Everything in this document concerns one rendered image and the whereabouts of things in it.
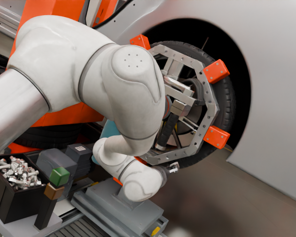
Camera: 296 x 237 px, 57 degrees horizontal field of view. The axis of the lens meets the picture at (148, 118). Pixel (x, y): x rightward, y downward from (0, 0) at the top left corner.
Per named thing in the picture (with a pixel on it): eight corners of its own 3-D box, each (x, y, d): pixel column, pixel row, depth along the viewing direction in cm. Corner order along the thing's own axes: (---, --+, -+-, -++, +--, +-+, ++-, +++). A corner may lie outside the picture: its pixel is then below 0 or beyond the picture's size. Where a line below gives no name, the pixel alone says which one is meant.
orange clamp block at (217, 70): (212, 84, 125) (230, 74, 122) (208, 83, 118) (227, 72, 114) (205, 71, 126) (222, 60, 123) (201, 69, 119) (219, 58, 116)
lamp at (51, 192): (61, 197, 83) (65, 186, 82) (51, 201, 79) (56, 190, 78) (52, 190, 84) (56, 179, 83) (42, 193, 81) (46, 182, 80)
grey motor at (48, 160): (92, 198, 174) (112, 151, 166) (41, 223, 136) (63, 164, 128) (72, 182, 181) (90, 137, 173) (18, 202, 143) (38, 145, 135)
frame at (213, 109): (184, 180, 132) (237, 77, 119) (179, 184, 126) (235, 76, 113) (101, 127, 152) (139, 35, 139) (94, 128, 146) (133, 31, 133)
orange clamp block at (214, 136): (206, 138, 128) (223, 147, 124) (202, 139, 120) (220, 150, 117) (213, 124, 126) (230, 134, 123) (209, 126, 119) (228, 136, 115)
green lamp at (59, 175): (66, 184, 82) (71, 172, 81) (57, 187, 78) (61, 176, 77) (57, 176, 83) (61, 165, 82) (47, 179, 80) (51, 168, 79)
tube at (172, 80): (202, 98, 120) (213, 76, 118) (189, 97, 103) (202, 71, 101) (169, 82, 127) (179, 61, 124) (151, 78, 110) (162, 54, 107)
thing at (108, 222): (163, 231, 173) (169, 218, 171) (136, 259, 140) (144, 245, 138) (105, 187, 191) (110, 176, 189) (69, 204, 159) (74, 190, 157)
